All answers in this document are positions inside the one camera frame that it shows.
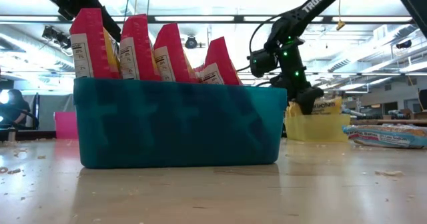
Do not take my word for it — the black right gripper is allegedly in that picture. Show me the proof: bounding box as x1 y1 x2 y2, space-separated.
269 39 325 115

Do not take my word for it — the yellow Maruchan ramen pack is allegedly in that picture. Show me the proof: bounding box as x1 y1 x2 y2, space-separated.
286 96 344 117

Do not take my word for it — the blue-edged Maruchan ramen pack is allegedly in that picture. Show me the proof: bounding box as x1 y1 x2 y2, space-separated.
342 124 427 150

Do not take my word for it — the red Maruchan ramen pack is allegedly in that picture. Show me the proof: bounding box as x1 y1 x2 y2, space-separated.
69 7 121 79
153 23 198 83
195 36 244 86
119 13 161 82

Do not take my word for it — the teal plastic bin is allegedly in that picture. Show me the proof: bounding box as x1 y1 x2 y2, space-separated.
73 77 288 170

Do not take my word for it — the pink plastic bin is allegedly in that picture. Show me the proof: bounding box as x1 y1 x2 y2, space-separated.
53 111 79 140

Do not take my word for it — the stack of yellow snack packets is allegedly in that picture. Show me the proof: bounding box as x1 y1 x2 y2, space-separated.
284 100 352 143

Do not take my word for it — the wooden workbench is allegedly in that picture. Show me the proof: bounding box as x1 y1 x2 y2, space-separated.
350 118 427 127

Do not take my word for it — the noodle crumb piece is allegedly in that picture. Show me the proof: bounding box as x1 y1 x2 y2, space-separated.
374 169 405 177

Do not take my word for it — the black ceiling fixture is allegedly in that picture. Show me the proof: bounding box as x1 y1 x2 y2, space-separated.
395 39 413 50
41 25 73 50

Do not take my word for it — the person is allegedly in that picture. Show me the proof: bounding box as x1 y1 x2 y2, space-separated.
0 89 33 129

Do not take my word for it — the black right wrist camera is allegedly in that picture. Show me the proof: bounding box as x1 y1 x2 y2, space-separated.
247 48 278 79

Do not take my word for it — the yellow hanging cord pendant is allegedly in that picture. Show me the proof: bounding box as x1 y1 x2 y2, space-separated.
336 0 346 31

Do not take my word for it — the black overhead camera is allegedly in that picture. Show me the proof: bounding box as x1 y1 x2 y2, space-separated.
184 35 199 50

